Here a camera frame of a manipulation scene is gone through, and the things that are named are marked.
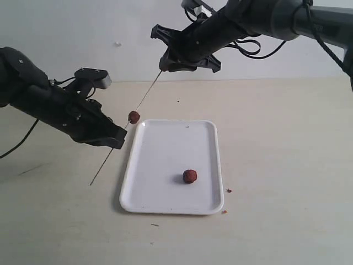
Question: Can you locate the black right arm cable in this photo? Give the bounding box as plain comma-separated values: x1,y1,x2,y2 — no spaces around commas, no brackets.
183,0,348,75

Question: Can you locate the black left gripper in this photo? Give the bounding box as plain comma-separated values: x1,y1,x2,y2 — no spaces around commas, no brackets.
10,85,127,150

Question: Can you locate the brown meatball bottom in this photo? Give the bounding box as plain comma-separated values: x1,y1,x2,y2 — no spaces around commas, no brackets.
182,169,197,184

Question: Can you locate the thin metal skewer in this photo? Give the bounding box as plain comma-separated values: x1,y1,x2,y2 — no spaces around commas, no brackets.
89,70,162,186

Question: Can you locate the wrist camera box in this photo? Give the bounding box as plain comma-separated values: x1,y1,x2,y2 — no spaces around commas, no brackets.
74,68,112,89
181,0,216,17

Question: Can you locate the white rectangular plastic tray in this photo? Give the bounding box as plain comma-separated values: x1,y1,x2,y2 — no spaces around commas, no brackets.
119,119,224,215

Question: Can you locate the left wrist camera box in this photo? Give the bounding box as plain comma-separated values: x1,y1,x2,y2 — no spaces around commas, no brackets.
74,68,112,89

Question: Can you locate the brown meatball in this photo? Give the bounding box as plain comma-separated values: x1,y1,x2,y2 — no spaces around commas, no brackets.
182,169,197,184
128,110,141,125

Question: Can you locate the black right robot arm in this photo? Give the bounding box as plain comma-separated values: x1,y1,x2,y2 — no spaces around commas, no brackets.
151,1,352,77

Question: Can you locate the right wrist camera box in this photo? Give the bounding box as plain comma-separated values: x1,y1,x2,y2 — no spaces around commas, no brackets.
181,0,216,17

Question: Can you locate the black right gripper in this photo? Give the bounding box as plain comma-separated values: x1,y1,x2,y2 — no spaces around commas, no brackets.
151,7,243,73

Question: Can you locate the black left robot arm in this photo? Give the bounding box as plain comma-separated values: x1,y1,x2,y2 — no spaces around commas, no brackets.
1,47,127,149

